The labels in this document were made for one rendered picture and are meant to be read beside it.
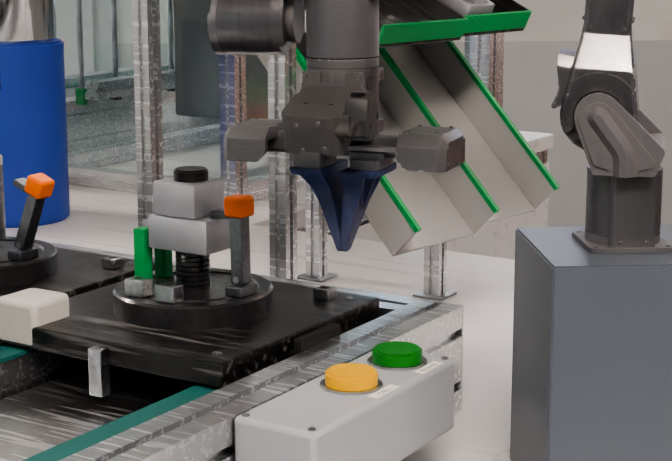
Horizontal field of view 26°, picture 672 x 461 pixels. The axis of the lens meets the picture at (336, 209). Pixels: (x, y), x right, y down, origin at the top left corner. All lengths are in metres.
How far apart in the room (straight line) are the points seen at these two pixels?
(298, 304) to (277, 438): 0.29
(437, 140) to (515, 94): 3.94
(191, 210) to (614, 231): 0.36
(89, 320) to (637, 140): 0.49
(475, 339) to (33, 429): 0.59
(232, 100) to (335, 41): 1.18
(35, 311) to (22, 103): 0.95
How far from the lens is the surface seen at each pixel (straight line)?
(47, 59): 2.18
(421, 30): 1.42
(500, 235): 2.94
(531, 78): 5.05
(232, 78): 2.29
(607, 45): 1.10
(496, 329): 1.63
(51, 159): 2.20
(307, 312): 1.27
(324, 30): 1.12
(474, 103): 1.66
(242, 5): 1.14
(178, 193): 1.25
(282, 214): 1.45
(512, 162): 1.64
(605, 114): 1.08
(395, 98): 1.54
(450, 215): 1.49
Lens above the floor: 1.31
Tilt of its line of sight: 11 degrees down
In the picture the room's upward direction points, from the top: straight up
